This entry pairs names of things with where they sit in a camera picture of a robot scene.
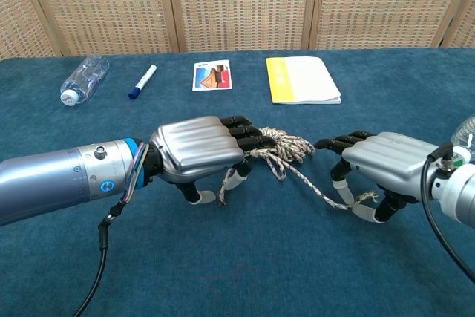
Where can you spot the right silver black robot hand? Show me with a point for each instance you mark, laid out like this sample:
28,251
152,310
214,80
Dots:
389,157

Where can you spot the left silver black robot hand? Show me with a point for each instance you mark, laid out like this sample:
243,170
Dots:
196,146

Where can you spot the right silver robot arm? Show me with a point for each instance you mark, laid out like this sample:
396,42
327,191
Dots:
458,191

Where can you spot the blue felt table mat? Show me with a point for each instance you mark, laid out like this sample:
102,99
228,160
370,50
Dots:
259,257

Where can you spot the clear unlabelled plastic bottle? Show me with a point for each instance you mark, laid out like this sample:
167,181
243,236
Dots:
85,77

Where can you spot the woven folding screen panel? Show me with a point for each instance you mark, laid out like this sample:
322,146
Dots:
104,5
22,12
465,23
386,5
241,5

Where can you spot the white blue marker pen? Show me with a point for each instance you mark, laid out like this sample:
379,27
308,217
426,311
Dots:
143,82

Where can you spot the colourful printed card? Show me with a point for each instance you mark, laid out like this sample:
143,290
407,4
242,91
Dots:
212,76

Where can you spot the yellow white booklet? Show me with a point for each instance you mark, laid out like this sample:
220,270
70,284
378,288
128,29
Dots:
302,79

